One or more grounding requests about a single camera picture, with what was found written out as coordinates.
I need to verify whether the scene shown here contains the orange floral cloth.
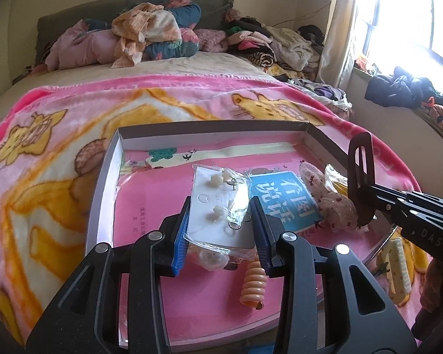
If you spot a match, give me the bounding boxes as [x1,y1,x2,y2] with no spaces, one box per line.
[112,2,181,68]

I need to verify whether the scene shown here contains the dark clothes on windowsill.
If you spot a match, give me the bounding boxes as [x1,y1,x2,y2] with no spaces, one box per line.
[365,66,443,109]

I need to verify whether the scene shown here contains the orange spiral hair tie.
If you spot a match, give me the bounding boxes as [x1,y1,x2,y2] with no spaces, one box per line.
[238,260,269,310]

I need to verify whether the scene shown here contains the cream white hair comb clip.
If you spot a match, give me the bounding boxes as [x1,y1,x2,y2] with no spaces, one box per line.
[379,237,412,305]

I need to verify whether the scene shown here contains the yellow item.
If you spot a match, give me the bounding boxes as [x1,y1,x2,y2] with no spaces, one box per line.
[324,164,348,196]

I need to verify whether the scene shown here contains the dark floral quilt bundle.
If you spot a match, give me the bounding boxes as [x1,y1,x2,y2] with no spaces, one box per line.
[143,0,201,61]

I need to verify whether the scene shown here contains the brown hair barrette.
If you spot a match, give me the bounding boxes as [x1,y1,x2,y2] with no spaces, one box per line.
[347,132,375,227]

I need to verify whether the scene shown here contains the beige bed sheet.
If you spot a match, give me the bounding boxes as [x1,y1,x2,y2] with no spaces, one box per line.
[0,52,274,123]

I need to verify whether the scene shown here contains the pile of clothes on bed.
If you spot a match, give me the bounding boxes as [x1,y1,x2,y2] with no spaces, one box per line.
[194,8,325,81]

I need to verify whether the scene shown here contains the pink cartoon fleece blanket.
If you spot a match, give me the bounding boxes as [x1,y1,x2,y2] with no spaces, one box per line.
[0,74,429,347]

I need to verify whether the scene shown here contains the pink pillow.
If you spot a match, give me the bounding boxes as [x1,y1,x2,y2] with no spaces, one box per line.
[45,18,120,71]

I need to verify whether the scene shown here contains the floral fabric scrunchie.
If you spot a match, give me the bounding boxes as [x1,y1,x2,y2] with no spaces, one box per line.
[299,161,359,232]

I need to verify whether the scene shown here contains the earrings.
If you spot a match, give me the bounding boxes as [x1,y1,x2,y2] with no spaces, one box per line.
[185,165,255,260]

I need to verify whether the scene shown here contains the clear plastic hair claw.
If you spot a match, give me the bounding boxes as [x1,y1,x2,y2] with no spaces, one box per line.
[187,245,239,272]

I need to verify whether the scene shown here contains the cream curtain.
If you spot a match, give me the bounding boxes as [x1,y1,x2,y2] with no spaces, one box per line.
[317,0,357,90]

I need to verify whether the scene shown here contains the floral laundry basket with clothes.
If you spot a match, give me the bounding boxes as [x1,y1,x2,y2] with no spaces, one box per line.
[287,78,353,121]

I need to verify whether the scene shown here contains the shallow cardboard box tray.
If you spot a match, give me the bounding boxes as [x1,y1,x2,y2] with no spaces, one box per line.
[85,119,398,353]

